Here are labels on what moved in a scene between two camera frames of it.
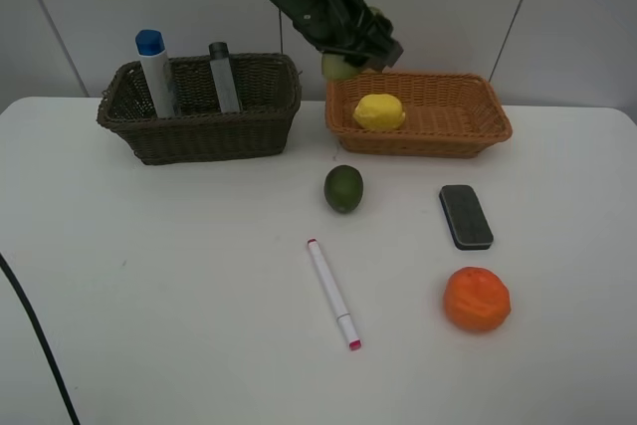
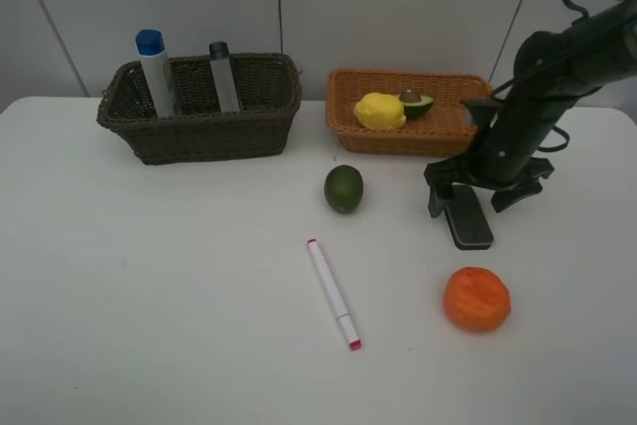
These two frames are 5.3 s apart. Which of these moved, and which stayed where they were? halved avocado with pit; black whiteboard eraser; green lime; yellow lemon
Moved: halved avocado with pit
Stayed: black whiteboard eraser; yellow lemon; green lime
